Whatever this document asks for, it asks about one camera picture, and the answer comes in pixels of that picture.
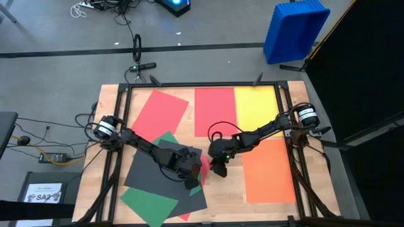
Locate black floor cable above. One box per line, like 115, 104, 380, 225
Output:
12, 100, 107, 190

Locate white cable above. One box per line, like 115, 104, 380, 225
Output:
69, 2, 88, 19

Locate blue plastic bin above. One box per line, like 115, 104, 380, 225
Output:
263, 0, 331, 66

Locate tangled black cables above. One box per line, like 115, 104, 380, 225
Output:
90, 0, 149, 42

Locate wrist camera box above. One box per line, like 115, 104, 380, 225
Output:
212, 161, 229, 178
184, 177, 201, 191

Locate black partition panel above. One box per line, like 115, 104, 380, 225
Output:
304, 0, 404, 227

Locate black paper sheet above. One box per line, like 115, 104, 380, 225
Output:
166, 188, 208, 219
123, 139, 203, 203

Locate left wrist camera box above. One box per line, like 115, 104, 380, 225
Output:
184, 177, 201, 191

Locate black case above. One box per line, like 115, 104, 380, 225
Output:
15, 171, 82, 227

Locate orange paper sheet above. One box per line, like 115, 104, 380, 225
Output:
241, 138, 297, 205

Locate yellow floor cable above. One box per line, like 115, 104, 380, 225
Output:
11, 134, 86, 167

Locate black furniture corner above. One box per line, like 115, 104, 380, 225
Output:
0, 110, 19, 160

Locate black aluminium table frame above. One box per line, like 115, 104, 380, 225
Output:
71, 81, 343, 227

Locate coiled black cable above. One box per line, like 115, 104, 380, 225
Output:
132, 33, 143, 65

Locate black clamp lever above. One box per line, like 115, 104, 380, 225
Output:
312, 125, 332, 136

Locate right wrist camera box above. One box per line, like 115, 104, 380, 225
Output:
212, 161, 229, 178

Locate black computer with lights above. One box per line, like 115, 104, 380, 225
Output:
155, 0, 192, 18

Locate grey metal leg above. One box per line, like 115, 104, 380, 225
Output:
0, 0, 34, 37

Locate white SA2 label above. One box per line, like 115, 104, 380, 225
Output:
22, 182, 63, 204

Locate black round plug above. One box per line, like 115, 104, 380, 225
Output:
16, 135, 32, 147

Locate yellow paper sheet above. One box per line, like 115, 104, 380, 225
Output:
234, 85, 284, 138

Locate black USB hub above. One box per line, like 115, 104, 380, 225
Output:
128, 62, 157, 73

